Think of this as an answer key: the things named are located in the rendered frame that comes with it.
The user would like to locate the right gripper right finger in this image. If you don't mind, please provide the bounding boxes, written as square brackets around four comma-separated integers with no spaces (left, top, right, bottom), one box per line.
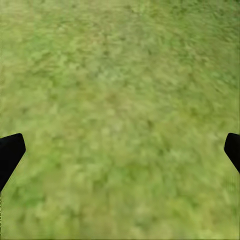
[224,133,240,173]

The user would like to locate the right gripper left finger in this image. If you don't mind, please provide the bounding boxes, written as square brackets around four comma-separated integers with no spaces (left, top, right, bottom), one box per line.
[0,133,26,193]

